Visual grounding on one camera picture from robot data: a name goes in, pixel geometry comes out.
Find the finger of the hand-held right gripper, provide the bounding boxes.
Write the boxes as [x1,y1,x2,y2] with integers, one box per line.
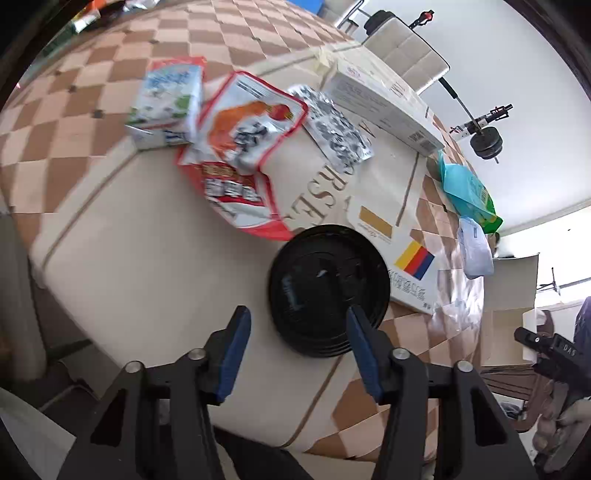
[514,327,554,355]

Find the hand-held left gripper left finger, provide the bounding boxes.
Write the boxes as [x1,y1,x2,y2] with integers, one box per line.
[58,305,252,480]

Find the white plastic packet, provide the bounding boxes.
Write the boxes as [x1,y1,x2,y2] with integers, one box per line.
[457,216,495,280]

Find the white medicine box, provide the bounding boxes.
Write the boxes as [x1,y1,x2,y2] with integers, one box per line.
[323,59,445,158]

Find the blue white milk carton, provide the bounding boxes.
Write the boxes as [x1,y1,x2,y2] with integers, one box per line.
[126,58,206,151]

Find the checkered tablecloth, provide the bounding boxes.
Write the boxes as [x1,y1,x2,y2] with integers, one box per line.
[0,0,485,462]

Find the open cardboard box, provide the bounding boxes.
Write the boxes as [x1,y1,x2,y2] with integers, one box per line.
[480,254,548,370]

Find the beige office chair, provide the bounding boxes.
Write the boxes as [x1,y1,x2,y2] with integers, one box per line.
[362,9,451,95]

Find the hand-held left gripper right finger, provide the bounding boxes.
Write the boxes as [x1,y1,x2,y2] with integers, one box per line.
[346,305,539,480]

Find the black plastic lid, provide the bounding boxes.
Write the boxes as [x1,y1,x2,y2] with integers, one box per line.
[268,224,392,358]

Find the red snack packet with picture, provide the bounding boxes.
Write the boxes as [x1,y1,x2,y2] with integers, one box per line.
[191,71,309,175]

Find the person's right hand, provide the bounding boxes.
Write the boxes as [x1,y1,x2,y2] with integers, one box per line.
[533,397,591,464]

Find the white carton with striped label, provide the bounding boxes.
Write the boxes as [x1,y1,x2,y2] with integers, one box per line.
[346,203,446,315]

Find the clear plastic wrap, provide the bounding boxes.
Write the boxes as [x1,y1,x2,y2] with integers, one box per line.
[429,295,482,344]

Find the silver foil packet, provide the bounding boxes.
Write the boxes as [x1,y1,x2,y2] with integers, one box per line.
[288,84,374,174]

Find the red white snack packet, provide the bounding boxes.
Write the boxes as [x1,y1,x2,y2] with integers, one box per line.
[175,148,296,241]

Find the teal green snack bag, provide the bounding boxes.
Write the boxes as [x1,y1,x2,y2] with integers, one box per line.
[438,150,504,234]

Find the black barbell weights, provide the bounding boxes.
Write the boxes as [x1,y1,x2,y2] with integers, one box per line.
[438,78,505,163]

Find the black red clamp tool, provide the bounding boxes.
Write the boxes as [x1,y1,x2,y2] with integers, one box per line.
[450,104,514,139]

